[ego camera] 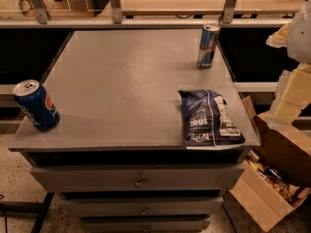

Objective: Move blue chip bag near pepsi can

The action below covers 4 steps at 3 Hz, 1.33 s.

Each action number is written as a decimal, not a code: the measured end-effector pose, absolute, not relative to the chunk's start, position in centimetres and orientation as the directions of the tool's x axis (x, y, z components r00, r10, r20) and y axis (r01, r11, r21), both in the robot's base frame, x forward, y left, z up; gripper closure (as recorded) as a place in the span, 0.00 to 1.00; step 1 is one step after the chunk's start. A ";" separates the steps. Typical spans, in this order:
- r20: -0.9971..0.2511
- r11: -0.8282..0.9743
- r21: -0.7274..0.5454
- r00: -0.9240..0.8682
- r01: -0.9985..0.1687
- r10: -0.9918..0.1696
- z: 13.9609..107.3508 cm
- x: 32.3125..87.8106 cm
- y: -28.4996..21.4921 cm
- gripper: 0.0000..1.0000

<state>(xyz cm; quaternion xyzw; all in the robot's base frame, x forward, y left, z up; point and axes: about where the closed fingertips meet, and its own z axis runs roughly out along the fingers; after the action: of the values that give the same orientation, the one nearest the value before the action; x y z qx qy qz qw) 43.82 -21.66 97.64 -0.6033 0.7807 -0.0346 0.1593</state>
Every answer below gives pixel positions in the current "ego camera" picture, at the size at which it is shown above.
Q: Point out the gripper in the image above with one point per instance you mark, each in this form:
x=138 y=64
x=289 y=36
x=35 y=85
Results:
x=300 y=36

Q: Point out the blue chip bag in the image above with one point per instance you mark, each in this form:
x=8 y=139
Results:
x=207 y=125

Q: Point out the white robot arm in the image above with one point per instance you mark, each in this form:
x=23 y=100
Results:
x=296 y=37

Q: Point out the blue silver energy drink can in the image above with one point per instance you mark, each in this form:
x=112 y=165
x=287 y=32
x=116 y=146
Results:
x=207 y=46

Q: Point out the blue pepsi can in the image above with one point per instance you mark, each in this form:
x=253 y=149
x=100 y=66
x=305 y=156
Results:
x=37 y=105

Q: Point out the open cardboard box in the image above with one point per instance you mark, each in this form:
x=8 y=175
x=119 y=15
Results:
x=287 y=151

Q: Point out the snack items in box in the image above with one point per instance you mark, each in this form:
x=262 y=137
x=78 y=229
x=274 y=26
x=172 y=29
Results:
x=273 y=177

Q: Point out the top drawer knob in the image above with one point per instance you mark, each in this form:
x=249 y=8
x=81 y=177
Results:
x=138 y=183

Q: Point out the drawer knob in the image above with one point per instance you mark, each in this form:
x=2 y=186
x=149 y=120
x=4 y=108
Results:
x=143 y=212
x=138 y=183
x=145 y=228

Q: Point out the grey drawer cabinet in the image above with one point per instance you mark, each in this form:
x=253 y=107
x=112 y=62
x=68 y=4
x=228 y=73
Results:
x=117 y=158

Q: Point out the middle drawer knob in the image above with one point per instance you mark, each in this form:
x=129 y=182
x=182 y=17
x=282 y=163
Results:
x=143 y=212

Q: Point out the bottom drawer knob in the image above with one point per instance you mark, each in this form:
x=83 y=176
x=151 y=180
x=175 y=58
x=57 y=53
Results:
x=145 y=228

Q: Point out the grey metal shelf rail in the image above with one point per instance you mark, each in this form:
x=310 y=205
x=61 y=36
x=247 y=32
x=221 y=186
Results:
x=143 y=22

